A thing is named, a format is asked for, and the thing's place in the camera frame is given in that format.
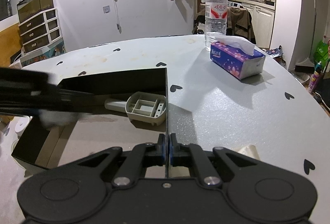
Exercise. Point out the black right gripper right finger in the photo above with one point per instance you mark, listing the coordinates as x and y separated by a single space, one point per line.
195 159

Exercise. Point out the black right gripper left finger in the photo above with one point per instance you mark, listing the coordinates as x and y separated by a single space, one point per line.
138 160

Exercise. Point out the grey plastic tray holder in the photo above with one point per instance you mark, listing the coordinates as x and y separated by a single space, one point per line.
143 107

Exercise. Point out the black cardboard storage box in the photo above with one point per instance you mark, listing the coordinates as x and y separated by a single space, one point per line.
81 95

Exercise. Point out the white drawer cabinet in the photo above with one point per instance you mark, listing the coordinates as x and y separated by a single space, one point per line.
40 30

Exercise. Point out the cream tape piece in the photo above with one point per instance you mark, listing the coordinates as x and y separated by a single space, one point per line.
249 151

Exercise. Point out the glass terrarium tank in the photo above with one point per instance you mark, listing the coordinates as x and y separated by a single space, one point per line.
28 8

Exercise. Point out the purple tissue pack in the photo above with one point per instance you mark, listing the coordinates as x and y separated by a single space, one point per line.
237 56

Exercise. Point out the brown jacket on chair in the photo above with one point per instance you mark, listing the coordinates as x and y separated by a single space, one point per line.
239 23

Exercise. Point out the clear plastic water bottle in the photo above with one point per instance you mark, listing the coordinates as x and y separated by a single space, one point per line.
216 12

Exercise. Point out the purple spray can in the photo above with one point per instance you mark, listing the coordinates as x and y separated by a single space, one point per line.
315 76

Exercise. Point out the green shopping bag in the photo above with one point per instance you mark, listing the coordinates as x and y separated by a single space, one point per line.
321 52

